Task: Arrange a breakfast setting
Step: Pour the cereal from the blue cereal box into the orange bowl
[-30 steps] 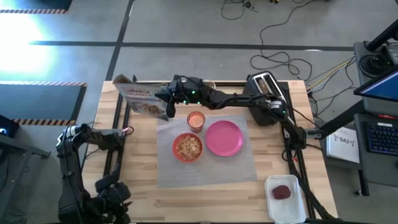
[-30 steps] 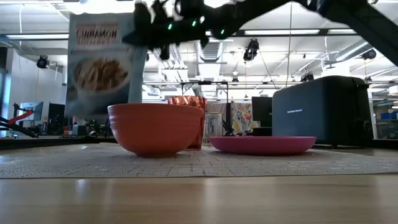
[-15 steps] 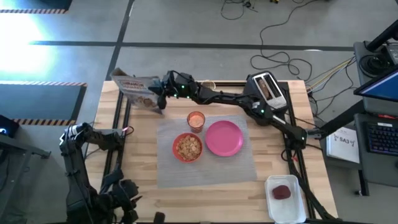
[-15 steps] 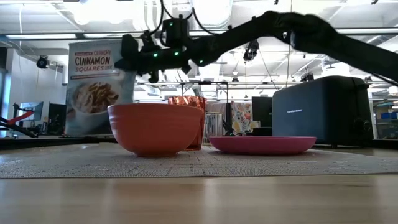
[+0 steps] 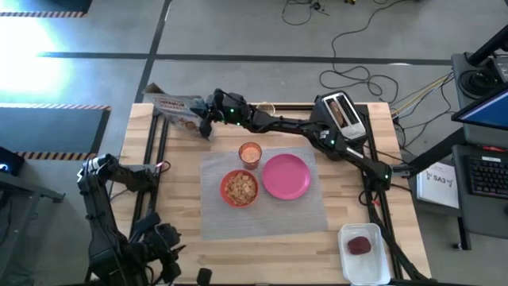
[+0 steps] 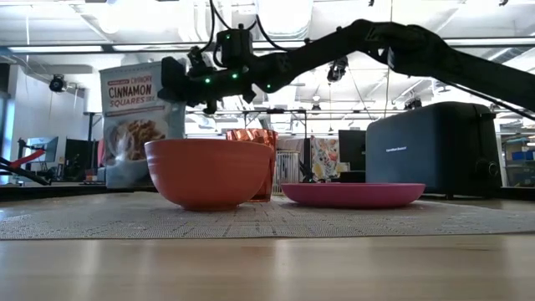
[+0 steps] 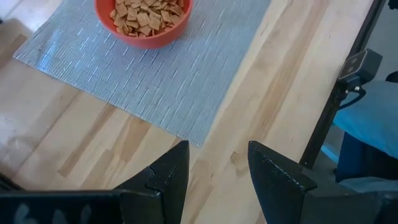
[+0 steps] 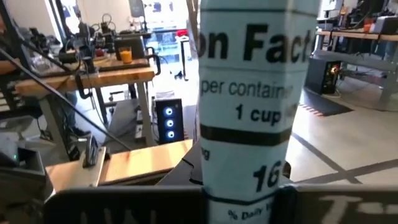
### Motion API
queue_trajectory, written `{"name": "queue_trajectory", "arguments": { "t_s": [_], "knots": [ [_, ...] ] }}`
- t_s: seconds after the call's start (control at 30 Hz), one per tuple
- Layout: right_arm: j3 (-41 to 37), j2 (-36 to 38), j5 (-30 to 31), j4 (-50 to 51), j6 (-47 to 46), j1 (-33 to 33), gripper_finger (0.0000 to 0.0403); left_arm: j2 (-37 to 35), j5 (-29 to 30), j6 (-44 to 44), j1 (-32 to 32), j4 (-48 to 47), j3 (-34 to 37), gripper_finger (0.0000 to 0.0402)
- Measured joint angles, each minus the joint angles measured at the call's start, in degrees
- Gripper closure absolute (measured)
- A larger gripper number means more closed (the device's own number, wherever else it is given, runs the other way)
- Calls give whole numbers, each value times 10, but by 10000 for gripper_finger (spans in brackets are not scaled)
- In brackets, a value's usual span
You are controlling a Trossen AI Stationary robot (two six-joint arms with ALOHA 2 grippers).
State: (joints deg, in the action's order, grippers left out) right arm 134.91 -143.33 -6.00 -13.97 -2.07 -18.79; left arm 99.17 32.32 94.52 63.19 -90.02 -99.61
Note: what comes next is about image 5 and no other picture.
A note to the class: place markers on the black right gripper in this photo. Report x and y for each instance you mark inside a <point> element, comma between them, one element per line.
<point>234,110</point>

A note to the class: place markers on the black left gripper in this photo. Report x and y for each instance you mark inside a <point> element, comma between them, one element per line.
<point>162,244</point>

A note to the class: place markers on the cinnamon squares cereal box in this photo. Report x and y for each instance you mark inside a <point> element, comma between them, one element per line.
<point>170,105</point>

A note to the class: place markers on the copper orange drinking cup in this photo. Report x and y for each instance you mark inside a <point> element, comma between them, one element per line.
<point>250,155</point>

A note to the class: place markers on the orange bowl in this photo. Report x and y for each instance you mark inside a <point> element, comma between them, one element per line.
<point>223,190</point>

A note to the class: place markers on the grey woven placemat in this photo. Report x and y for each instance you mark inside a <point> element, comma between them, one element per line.
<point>270,222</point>

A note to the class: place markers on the pink plate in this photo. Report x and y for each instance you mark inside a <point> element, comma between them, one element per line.
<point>285,176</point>

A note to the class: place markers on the slice of toast bread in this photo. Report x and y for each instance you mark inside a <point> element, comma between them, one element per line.
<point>337,112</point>

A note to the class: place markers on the red apple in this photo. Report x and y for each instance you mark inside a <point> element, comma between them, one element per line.
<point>359,245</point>

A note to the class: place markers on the clear plastic container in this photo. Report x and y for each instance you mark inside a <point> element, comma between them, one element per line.
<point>367,270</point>

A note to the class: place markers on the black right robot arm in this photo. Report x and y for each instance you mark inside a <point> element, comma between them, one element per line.
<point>357,159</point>

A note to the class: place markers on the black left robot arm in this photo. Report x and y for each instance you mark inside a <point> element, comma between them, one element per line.
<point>99,214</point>

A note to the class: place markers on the cereal pieces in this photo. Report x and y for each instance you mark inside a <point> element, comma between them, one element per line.
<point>241,189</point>

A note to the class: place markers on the black two-slot toaster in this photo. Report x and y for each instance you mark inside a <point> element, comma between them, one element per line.
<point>351,119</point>

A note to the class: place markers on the black hazard-striped floor mat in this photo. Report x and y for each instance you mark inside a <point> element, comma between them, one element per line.
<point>59,6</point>
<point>47,129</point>

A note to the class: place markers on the black device with blue light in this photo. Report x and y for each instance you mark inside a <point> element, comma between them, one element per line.
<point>10,163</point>

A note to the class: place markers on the white printed paper sheet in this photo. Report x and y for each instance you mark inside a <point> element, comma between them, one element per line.
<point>438,190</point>

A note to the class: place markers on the computer monitor with blue screen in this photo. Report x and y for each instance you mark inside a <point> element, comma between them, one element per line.
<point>486,113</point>

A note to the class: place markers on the red pen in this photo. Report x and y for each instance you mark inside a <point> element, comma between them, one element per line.
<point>494,149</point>

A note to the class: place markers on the black keyboard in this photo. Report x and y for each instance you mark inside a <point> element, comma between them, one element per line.
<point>490,176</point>

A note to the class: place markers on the grey equipment desk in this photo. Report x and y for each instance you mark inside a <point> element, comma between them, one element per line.
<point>480,222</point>

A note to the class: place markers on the black aluminium table frame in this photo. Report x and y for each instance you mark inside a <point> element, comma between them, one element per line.
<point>295,107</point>

